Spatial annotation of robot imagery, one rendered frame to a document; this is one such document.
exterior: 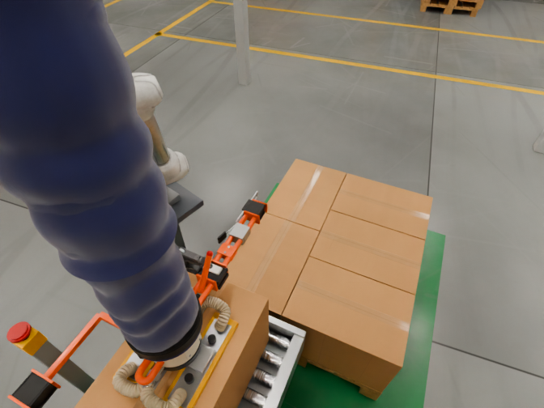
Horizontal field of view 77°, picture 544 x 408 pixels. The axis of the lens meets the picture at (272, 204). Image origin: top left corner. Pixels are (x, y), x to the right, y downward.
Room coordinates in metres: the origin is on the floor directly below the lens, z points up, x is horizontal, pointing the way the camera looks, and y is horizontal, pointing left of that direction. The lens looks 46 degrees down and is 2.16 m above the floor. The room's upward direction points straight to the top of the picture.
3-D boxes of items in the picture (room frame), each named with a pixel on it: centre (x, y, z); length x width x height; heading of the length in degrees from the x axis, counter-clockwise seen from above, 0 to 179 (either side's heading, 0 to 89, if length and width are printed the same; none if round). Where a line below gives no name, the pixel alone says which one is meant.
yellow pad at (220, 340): (0.41, 0.23, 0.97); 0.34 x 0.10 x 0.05; 156
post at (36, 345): (0.48, 0.85, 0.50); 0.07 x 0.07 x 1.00; 66
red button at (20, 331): (0.48, 0.85, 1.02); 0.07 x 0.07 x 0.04
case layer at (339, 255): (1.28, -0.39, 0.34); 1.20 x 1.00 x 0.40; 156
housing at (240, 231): (0.87, 0.13, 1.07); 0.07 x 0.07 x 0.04; 66
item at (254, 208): (0.99, 0.07, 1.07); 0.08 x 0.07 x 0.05; 156
